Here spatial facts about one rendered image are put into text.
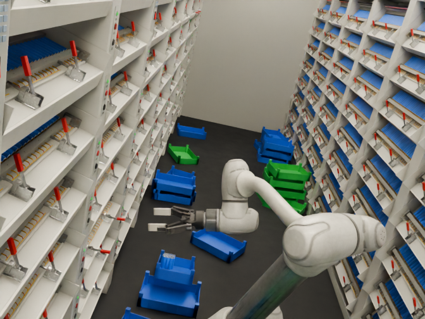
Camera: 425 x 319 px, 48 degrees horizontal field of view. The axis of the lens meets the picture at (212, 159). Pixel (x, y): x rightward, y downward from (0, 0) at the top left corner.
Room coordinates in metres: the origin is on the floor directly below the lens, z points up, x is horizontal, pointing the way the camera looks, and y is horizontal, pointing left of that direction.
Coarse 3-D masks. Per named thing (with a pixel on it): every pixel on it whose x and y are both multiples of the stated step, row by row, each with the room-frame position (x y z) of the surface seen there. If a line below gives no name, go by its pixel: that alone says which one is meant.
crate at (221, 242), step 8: (192, 232) 2.65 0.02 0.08; (200, 232) 2.75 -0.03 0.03; (208, 232) 2.81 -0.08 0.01; (216, 232) 2.79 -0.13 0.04; (192, 240) 2.64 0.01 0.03; (200, 240) 2.61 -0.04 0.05; (208, 240) 2.72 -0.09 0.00; (216, 240) 2.75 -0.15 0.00; (224, 240) 2.75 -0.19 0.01; (232, 240) 2.73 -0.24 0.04; (208, 248) 2.58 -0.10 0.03; (216, 248) 2.56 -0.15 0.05; (224, 248) 2.66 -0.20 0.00; (232, 248) 2.69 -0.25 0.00; (240, 248) 2.69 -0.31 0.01; (216, 256) 2.55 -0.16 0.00; (224, 256) 2.53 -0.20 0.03; (232, 256) 2.53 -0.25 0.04
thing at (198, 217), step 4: (196, 212) 1.67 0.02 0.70; (200, 212) 1.67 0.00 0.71; (184, 216) 1.68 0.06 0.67; (192, 216) 1.69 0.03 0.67; (196, 216) 1.65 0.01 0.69; (200, 216) 1.65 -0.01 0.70; (188, 220) 1.65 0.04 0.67; (192, 220) 1.65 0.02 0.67; (196, 220) 1.65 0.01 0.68; (200, 220) 1.65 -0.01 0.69; (192, 224) 1.64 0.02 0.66; (196, 224) 1.64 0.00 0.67; (200, 224) 1.64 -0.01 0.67; (196, 228) 1.65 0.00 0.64; (200, 228) 1.65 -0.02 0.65
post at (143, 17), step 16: (128, 16) 1.97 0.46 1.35; (144, 16) 1.97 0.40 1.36; (128, 64) 1.97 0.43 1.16; (144, 64) 1.98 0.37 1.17; (144, 80) 2.06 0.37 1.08; (128, 112) 1.97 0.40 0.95; (128, 144) 1.97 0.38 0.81; (128, 176) 2.06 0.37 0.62; (112, 224) 1.97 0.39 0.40; (112, 256) 1.97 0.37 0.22; (112, 272) 2.05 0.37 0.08
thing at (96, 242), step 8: (112, 200) 1.96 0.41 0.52; (120, 200) 1.97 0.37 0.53; (112, 208) 1.90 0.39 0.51; (112, 216) 1.84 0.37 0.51; (104, 224) 1.75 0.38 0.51; (96, 232) 1.67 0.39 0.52; (104, 232) 1.70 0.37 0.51; (96, 240) 1.62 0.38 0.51; (96, 248) 1.57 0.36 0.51; (88, 256) 1.50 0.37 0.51; (88, 264) 1.46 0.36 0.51
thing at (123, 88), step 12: (120, 72) 1.95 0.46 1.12; (132, 72) 1.96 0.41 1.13; (120, 84) 1.87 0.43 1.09; (132, 84) 1.96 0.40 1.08; (108, 96) 1.62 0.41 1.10; (120, 96) 1.72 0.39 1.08; (132, 96) 1.81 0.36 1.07; (108, 108) 1.51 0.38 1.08; (120, 108) 1.60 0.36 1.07; (108, 120) 1.43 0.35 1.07
